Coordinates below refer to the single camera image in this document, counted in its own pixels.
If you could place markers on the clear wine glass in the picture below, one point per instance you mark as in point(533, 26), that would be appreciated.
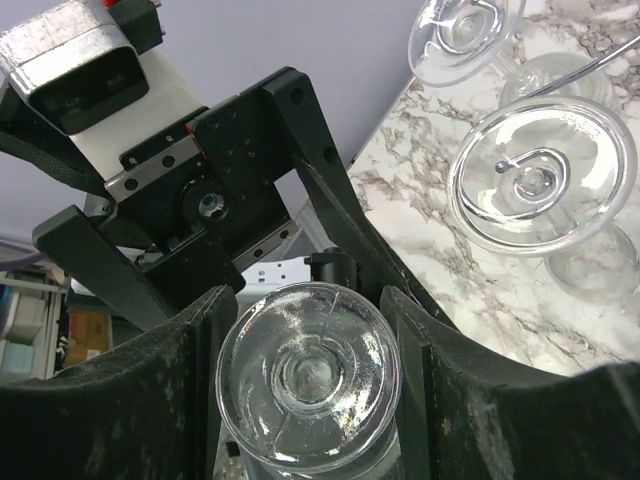
point(307, 383)
point(594, 262)
point(451, 41)

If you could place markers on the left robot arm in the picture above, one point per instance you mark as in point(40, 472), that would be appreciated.
point(332, 264)

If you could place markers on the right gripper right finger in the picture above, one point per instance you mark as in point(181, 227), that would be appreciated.
point(466, 412)

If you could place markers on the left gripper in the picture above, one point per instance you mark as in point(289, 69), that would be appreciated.
point(202, 191)

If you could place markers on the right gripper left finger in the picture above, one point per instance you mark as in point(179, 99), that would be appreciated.
point(143, 410)

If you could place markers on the chrome wine glass rack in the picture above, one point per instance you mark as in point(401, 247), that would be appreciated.
point(544, 152)

